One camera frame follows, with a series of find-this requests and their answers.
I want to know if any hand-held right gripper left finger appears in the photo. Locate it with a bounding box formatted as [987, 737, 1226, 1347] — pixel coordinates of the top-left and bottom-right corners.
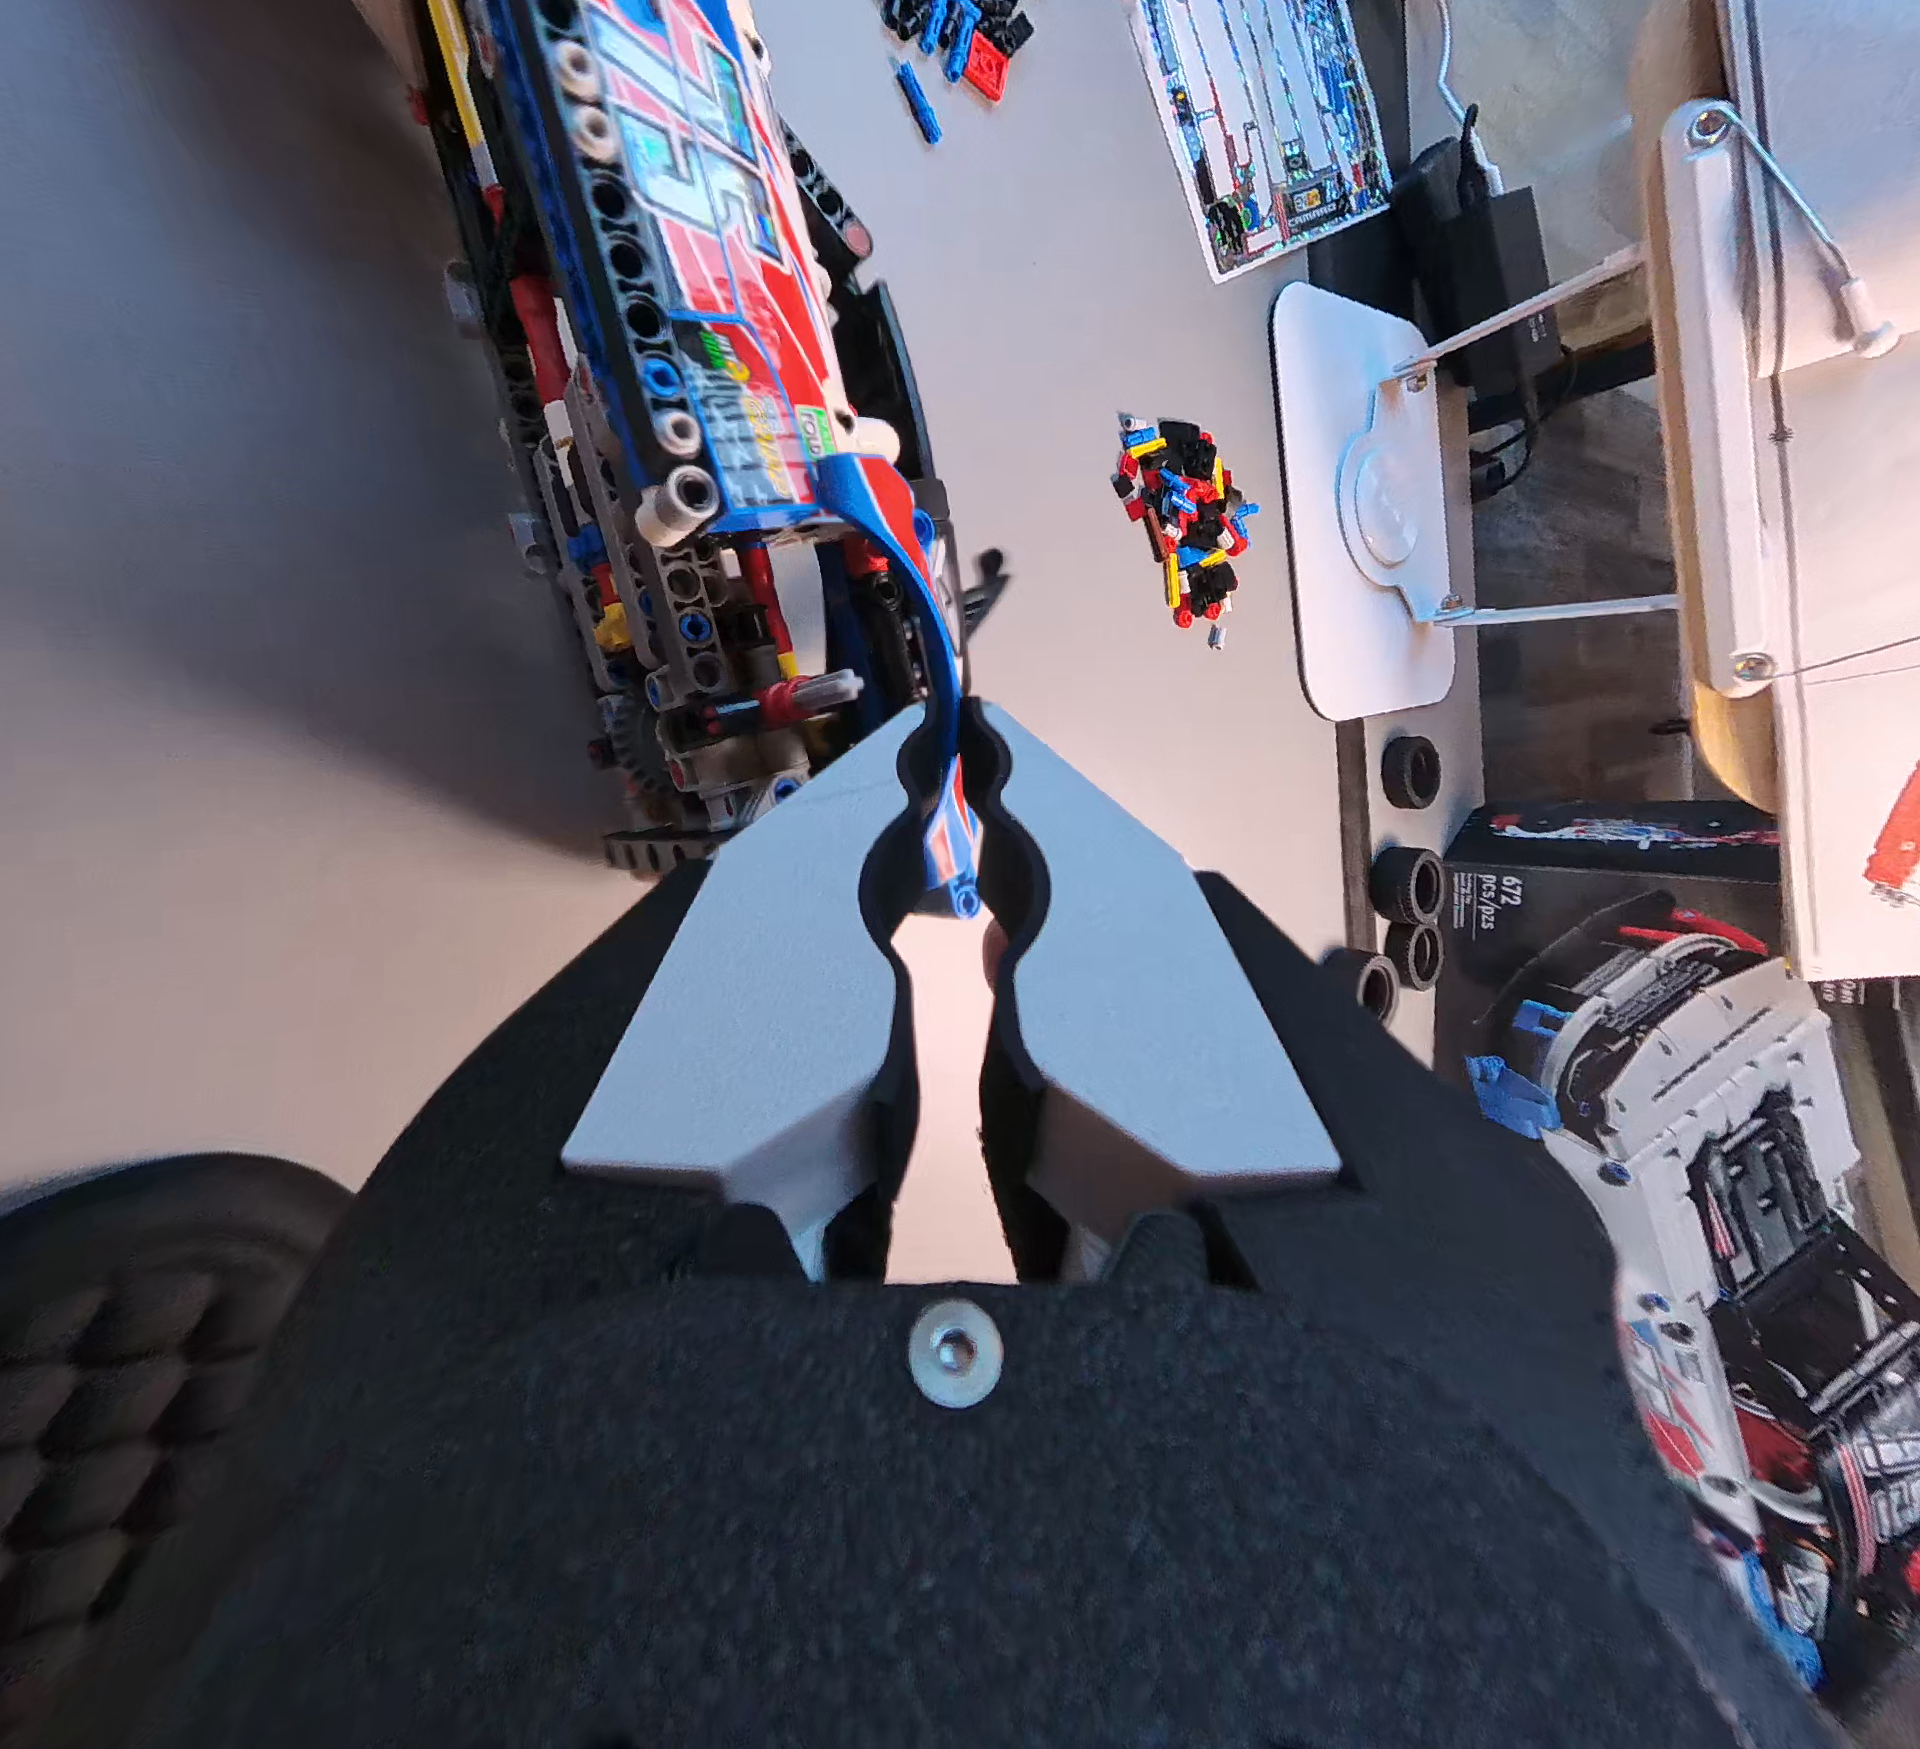
[559, 704, 939, 1281]

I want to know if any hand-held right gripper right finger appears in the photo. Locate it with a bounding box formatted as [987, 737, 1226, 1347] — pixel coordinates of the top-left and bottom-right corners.
[958, 700, 1344, 1281]

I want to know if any blue curved lego panel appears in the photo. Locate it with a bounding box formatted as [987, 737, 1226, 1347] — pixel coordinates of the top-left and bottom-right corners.
[818, 452, 991, 920]

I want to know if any white book stand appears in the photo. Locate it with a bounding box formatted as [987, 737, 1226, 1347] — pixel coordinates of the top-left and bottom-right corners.
[1272, 0, 1920, 812]

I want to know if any lego race car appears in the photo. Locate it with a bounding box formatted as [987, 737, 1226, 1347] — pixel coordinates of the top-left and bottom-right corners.
[361, 0, 1010, 881]

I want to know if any lego instruction booklet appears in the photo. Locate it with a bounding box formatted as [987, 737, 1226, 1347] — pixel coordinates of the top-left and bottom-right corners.
[1695, 0, 1920, 977]

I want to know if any holographic sticker sheet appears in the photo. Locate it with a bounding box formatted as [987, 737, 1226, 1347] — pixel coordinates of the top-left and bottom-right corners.
[1083, 0, 1394, 284]

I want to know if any black lego box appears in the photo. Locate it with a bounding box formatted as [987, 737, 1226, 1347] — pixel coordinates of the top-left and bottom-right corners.
[1432, 803, 1920, 1707]

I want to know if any pile of mixed lego pieces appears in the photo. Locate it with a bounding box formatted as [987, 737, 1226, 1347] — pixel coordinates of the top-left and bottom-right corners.
[1111, 412, 1261, 653]

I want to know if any black power adapter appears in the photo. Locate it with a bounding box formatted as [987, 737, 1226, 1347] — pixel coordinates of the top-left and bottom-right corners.
[1387, 136, 1569, 393]

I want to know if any black cable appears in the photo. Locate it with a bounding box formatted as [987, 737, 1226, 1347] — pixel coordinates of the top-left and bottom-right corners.
[1466, 339, 1578, 506]

